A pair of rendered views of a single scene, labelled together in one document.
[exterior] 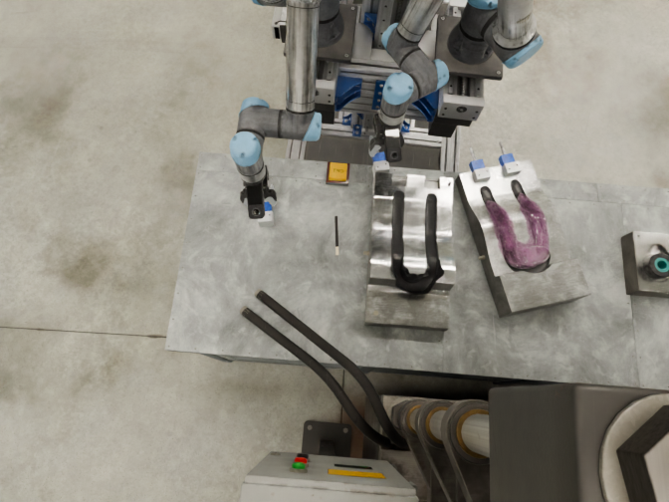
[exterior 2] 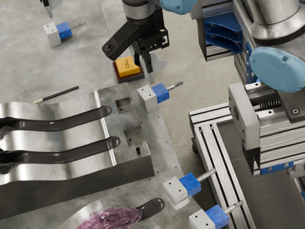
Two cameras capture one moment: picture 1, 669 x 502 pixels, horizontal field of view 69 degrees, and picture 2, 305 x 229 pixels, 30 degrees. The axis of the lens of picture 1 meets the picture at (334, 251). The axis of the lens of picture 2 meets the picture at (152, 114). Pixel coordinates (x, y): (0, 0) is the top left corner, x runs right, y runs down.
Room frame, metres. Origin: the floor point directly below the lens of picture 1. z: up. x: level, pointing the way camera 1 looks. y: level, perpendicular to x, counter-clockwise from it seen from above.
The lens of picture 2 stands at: (0.64, -1.21, 1.98)
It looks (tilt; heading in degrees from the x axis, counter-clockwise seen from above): 49 degrees down; 82
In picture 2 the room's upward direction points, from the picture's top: 11 degrees counter-clockwise
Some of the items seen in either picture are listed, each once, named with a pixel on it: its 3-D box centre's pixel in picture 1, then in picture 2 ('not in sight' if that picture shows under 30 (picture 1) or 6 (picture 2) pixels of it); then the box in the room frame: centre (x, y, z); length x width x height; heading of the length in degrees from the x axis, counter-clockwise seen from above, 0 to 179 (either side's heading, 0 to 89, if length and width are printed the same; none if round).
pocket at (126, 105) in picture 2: (398, 182); (126, 110); (0.71, -0.20, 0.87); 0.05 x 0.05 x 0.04; 89
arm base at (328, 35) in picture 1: (321, 17); not in sight; (1.17, 0.09, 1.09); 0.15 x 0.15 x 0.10
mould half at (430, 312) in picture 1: (410, 248); (45, 147); (0.48, -0.25, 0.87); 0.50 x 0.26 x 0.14; 179
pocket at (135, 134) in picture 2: (430, 184); (135, 140); (0.71, -0.31, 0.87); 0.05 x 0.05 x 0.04; 89
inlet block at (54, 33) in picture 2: (265, 205); (66, 29); (0.61, 0.24, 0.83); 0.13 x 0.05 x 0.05; 8
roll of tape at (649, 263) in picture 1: (658, 266); not in sight; (0.46, -1.04, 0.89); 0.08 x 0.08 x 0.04
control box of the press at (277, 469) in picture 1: (327, 471); not in sight; (-0.21, -0.02, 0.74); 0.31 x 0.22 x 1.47; 89
